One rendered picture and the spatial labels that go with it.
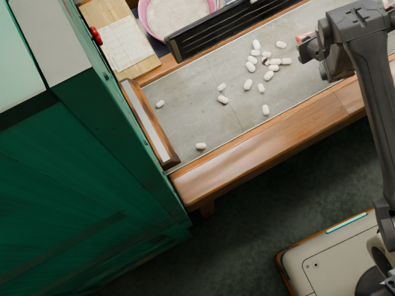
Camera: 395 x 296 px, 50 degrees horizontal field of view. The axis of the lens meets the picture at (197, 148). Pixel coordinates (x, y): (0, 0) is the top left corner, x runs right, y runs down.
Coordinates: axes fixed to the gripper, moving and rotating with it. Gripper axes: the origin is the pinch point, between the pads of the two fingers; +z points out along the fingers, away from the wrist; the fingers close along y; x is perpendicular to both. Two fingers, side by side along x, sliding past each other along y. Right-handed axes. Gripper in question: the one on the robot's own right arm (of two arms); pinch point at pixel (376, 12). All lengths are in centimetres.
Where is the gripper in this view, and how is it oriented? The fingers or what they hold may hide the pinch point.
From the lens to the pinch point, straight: 151.8
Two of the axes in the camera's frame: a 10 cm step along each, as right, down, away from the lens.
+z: -3.4, -4.7, 8.1
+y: -8.7, 4.8, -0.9
